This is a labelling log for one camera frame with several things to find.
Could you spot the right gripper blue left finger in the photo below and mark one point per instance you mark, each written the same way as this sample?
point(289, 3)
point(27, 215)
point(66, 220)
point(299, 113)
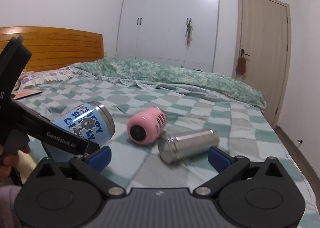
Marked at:
point(88, 169)

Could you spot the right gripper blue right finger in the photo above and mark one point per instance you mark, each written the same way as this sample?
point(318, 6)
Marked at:
point(230, 169)

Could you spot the blue cartoon steel cup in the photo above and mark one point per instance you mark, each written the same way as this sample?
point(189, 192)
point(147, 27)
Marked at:
point(91, 121)

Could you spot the silver steel cup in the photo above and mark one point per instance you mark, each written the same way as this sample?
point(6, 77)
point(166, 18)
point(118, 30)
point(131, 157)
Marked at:
point(173, 148)

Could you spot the pink cup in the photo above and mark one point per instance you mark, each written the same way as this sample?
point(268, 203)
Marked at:
point(146, 126)

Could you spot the person's left hand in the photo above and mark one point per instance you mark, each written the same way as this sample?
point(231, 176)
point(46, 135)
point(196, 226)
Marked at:
point(20, 160)

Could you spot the pink phone on bed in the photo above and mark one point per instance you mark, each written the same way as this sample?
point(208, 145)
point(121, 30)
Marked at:
point(26, 94)

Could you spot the purple floral pillow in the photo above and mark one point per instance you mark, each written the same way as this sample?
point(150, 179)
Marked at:
point(29, 79)

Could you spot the wooden headboard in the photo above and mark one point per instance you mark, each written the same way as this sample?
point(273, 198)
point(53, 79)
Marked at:
point(54, 48)

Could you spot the green floral quilt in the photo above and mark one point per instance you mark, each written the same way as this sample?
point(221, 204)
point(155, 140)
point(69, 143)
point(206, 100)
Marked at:
point(145, 71)

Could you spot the beige wooden door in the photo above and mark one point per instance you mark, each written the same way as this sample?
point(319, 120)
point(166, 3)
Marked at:
point(264, 32)

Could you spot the green hanging ornament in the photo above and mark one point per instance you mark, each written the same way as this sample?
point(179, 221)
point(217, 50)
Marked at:
point(188, 33)

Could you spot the white wardrobe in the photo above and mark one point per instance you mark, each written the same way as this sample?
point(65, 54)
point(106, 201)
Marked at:
point(154, 30)

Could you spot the brown plush toy on handle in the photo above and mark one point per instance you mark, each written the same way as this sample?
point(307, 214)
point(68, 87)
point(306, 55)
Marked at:
point(241, 66)

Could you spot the black door handle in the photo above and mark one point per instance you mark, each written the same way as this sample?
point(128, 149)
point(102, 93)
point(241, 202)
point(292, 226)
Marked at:
point(242, 53)

